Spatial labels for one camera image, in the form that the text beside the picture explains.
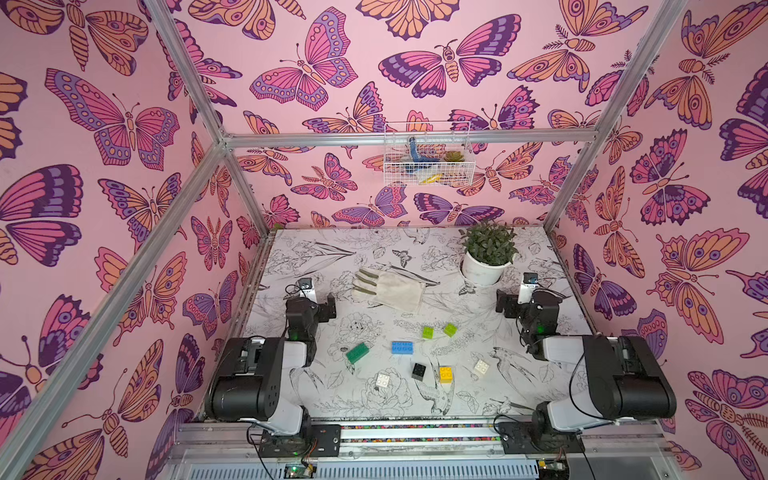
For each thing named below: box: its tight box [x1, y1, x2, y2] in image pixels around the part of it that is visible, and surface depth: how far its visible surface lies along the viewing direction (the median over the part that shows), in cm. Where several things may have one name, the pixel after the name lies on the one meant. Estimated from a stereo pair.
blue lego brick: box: [391, 341, 414, 354], surface depth 90 cm
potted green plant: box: [458, 220, 522, 286], surface depth 94 cm
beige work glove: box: [351, 265, 440, 313], surface depth 105 cm
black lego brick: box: [411, 363, 426, 382], surface depth 83 cm
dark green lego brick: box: [346, 342, 370, 364], surface depth 90 cm
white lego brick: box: [376, 373, 390, 388], surface depth 83 cm
